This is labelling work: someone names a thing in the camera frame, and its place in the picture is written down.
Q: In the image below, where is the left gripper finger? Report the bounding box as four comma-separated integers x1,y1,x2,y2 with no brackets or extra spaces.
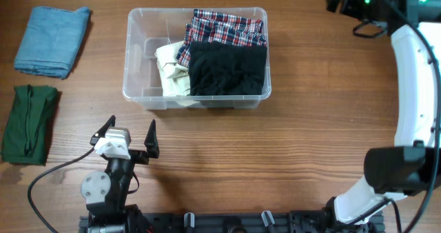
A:
92,115,116,139
144,119,158,151

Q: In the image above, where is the cream cloth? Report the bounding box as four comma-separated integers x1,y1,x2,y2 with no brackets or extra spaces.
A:
154,41,190,97

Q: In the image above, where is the dark green cloth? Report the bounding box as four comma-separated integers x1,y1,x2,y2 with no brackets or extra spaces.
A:
1,85,59,165

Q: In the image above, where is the clear plastic storage container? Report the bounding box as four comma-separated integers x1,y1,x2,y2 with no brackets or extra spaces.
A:
123,8,271,110

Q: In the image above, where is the black cloth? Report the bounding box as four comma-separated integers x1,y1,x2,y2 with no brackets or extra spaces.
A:
189,41,267,96

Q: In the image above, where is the light blue cloth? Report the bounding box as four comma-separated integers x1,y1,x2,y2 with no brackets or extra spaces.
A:
14,6,90,79

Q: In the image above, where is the red plaid cloth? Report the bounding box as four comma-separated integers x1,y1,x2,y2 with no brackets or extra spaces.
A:
176,9,267,67

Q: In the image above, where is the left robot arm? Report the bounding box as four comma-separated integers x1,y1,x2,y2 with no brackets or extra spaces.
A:
79,116,160,233

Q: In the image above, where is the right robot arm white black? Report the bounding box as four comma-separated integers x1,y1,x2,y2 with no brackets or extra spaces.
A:
324,0,440,232

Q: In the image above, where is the left black camera cable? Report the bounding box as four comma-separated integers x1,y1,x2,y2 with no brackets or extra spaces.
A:
27,147,96,233

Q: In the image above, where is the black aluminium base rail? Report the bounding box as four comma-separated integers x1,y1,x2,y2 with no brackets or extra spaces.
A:
78,210,385,233

